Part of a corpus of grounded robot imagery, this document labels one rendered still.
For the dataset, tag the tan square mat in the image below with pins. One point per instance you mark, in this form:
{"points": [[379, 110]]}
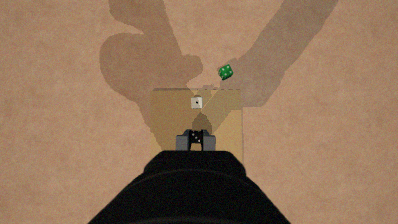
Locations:
{"points": [[172, 114]]}

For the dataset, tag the green die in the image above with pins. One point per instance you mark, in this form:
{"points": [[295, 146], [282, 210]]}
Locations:
{"points": [[225, 72]]}

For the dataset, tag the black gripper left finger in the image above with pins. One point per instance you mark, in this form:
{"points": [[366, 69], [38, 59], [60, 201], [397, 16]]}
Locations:
{"points": [[183, 142]]}

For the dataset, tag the white die with black pips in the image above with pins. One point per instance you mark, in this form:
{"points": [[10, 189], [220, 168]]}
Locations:
{"points": [[196, 102]]}

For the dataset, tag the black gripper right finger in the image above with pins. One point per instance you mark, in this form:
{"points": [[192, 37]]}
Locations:
{"points": [[208, 142]]}

